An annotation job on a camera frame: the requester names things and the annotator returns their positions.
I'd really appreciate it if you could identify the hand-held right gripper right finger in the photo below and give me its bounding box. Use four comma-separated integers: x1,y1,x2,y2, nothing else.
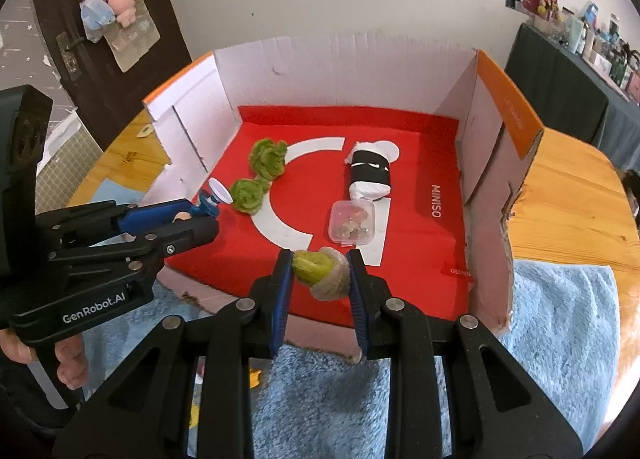
346,249,585,459

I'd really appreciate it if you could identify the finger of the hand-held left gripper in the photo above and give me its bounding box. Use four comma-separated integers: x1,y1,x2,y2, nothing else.
49,216,219,266
37,199,202,250

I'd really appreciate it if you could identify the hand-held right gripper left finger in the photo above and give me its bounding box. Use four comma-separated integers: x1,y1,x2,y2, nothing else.
52,249,296,459

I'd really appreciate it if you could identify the black-haired blue dress figurine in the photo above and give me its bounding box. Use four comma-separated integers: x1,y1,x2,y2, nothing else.
172,179,233,224

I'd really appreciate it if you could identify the yellow and white chenille flower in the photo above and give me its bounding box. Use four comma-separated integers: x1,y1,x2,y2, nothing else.
292,246,351,301

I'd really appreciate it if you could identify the green chenille scrunchie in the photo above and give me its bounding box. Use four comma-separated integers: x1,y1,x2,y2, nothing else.
248,138,288,180
229,178,271,214

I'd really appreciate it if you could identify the small clear plastic container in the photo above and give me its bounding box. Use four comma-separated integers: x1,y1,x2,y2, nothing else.
329,199,376,244

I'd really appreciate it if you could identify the black and white cloth roll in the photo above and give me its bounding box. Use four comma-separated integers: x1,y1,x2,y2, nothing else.
344,140,401,202

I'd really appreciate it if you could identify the orange and white cardboard box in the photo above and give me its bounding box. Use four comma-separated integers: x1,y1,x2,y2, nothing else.
142,29,545,365

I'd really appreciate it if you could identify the person's left hand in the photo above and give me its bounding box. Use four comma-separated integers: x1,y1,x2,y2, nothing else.
0,329,88,388

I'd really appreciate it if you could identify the beige hanging bag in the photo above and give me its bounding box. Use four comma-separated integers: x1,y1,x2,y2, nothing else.
67,0,161,72

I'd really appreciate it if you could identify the blue fluffy towel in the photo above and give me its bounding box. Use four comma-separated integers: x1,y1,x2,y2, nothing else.
70,178,621,459

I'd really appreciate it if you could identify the blue face mask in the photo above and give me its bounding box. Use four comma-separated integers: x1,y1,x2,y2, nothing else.
80,0,117,42

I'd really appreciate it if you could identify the pink plush toy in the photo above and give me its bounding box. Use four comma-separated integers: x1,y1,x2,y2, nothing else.
102,0,143,28

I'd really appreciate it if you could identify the side table with grey cloth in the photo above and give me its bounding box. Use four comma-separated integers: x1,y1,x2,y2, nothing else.
502,23,640,172

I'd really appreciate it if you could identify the row of bottles and jars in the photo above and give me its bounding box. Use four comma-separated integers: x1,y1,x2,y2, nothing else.
532,1,640,104

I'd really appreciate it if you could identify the metal door handle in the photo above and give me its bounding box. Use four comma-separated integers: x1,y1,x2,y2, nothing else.
56,31,85,82

